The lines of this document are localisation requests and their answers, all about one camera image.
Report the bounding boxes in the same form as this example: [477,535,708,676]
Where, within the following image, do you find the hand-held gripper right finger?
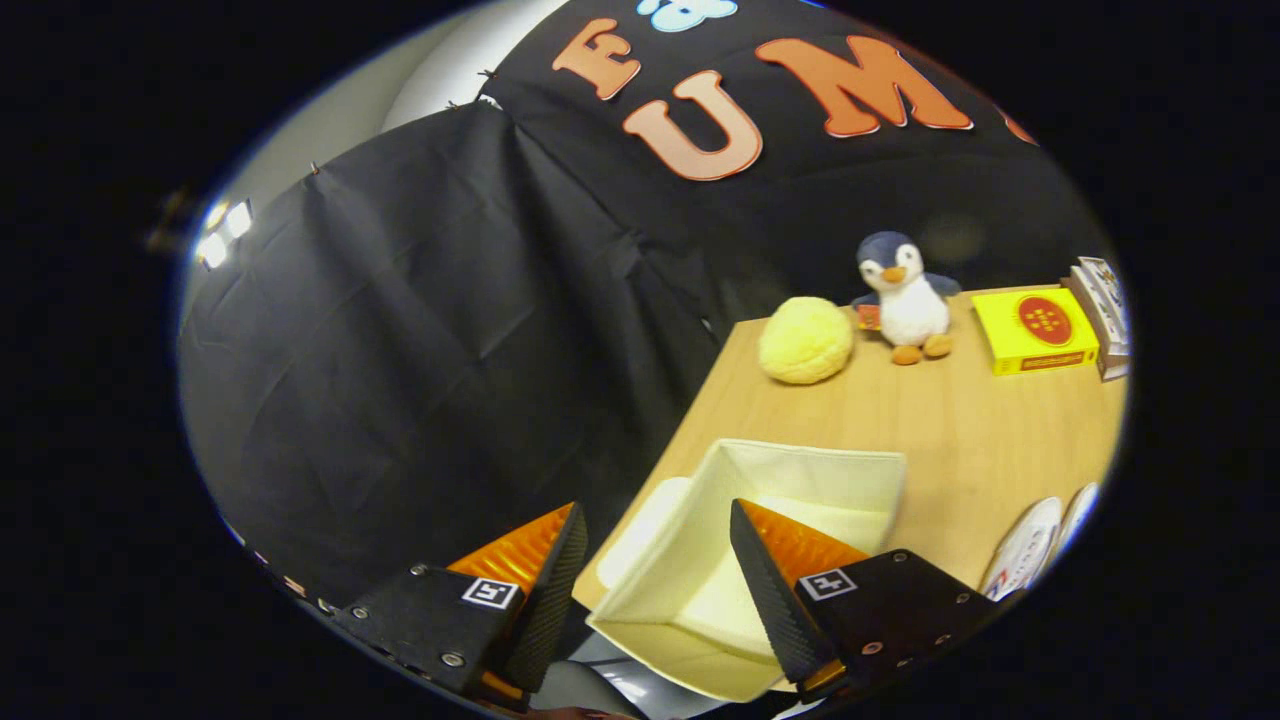
[729,498,1003,703]

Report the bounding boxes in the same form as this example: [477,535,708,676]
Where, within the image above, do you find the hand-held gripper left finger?
[333,502,590,714]

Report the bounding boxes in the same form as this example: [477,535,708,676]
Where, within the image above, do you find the cream fabric storage box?
[585,438,909,704]

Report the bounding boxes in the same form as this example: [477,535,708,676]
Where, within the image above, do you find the yellow round plush cushion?
[757,296,856,386]

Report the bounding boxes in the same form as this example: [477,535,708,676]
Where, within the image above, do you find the penguin plush toy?
[850,231,963,367]

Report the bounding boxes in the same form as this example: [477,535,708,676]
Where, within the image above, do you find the yellow book with red circle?
[970,287,1101,377]

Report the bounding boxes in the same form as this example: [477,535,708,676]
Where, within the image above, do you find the ceiling light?
[195,198,254,271]

